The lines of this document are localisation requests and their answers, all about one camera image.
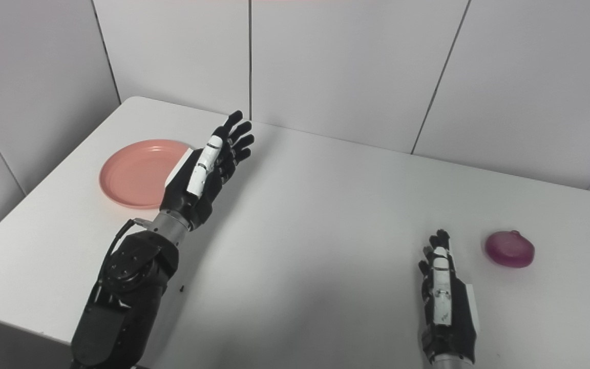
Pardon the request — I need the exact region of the purple red onion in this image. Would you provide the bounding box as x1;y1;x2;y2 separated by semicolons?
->
484;230;535;268

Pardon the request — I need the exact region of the pink round plate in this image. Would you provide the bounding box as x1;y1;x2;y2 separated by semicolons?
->
99;139;194;209

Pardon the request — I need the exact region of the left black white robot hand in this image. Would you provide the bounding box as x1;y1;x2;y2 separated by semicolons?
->
160;110;255;230

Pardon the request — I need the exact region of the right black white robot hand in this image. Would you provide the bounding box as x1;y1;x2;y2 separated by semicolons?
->
418;229;480;365

